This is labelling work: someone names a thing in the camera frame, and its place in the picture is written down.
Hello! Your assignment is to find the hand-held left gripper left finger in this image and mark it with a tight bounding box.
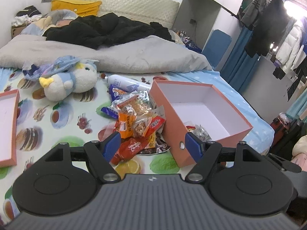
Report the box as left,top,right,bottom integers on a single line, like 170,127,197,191
44,131,121,184

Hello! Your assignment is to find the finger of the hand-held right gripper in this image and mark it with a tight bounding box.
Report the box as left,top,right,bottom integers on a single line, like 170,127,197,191
267,155,303,173

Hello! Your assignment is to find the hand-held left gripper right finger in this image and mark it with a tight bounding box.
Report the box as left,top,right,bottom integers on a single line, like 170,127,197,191
185,131,263,183

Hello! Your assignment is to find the pile of snack packets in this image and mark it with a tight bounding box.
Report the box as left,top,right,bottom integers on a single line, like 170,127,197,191
101,84,172,166

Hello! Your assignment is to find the pink cardboard box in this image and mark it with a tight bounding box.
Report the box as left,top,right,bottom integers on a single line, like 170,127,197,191
149,79,254,168

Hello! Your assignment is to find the silver foil snack packet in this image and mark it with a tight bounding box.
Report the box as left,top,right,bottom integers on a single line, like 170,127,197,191
193,125,213,142

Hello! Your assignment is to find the pink cloth bundle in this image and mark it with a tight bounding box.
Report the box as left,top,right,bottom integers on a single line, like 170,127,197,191
291,136,307,166

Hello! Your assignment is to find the red suitcase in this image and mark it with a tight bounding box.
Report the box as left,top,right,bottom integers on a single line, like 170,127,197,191
270,117,292,146

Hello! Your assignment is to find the fruit printed bedsheet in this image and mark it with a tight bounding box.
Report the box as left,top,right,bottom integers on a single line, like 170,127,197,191
0,67,275,221

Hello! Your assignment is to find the white spray can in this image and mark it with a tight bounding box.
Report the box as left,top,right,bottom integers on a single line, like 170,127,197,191
100,74,154,92

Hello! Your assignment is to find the blue white penguin plush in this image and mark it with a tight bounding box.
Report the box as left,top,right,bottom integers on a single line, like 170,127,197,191
39,61,97,102

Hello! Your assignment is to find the grey blanket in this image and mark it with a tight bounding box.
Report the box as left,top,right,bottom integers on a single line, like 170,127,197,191
0,35,213,74

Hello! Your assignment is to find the blue curtain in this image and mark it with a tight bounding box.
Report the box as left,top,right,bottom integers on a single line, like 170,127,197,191
221,26,261,93

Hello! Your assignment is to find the crumpled blue plastic bag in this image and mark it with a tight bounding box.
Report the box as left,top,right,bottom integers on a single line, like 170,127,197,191
22,55,100,81

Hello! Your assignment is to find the blue padded board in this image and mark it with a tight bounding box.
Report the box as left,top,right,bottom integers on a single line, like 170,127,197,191
202,29,232,71

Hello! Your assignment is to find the bedside clutter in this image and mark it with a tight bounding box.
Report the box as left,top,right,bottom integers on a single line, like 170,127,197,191
175,30,202,53

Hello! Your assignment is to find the pink box lid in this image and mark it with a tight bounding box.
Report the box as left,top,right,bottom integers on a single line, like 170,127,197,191
0,89,20,168

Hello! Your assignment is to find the black coat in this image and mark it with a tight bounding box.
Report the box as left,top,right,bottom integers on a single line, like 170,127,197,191
45,13,173,49

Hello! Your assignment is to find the white puffer jacket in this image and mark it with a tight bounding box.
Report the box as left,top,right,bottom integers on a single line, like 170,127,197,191
275,19,307,71

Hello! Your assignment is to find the cream quilted headboard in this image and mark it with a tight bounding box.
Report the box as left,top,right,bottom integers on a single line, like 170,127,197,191
53,0,180,30

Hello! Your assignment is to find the black hanging jacket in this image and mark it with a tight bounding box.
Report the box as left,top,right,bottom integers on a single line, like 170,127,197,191
245,0,292,58

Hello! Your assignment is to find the white wardrobe cabinet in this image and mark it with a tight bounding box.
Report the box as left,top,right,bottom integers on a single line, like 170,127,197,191
173,0,240,51

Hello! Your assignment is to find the pastel quilted blanket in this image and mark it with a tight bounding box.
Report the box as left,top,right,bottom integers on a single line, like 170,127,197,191
20,10,79,37

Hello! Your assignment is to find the yellow pillow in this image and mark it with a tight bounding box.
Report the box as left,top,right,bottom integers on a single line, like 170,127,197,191
51,0,102,17

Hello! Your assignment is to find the grey hanging hoodie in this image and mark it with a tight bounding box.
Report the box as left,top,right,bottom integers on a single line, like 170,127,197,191
241,0,268,30

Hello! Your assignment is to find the heap of clothes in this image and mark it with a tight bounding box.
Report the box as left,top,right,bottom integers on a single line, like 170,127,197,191
12,6,44,27

